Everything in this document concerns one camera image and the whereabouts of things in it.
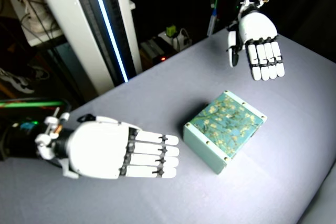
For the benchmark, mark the white column with blue light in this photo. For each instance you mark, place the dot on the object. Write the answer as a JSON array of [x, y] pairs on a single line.
[[76, 24]]

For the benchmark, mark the white shoe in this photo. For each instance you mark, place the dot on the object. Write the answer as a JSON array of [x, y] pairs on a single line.
[[15, 81]]

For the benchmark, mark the grey table cloth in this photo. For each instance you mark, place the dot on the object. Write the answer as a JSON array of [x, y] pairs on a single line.
[[147, 108]]

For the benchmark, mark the green plug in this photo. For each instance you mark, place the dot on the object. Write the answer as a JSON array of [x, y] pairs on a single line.
[[171, 30]]

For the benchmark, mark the black device with red light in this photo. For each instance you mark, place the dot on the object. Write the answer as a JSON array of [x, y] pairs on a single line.
[[155, 54]]

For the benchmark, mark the teal floral hinged box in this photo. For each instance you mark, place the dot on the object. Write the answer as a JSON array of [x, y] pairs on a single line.
[[227, 121]]

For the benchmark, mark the white power strip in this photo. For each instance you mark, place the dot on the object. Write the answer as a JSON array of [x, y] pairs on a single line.
[[168, 41]]

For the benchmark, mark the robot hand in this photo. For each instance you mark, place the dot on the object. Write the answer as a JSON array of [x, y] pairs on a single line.
[[97, 148], [256, 28]]

